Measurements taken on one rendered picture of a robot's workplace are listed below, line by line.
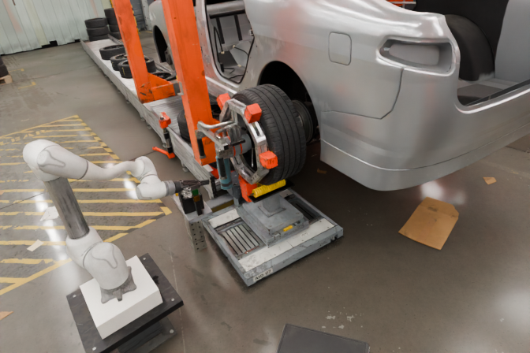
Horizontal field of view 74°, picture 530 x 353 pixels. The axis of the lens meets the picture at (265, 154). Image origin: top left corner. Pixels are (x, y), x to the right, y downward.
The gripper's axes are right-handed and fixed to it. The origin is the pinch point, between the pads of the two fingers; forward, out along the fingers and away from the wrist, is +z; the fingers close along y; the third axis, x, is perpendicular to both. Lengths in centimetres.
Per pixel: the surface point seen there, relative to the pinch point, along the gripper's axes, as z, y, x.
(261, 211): 53, 4, 35
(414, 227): 147, -67, 31
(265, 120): 26, -20, -45
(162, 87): 64, 240, -13
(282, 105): 40, -18, -53
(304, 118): 70, -8, -41
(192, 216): -2.9, 6.2, 26.9
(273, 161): 26.8, -32.2, -23.2
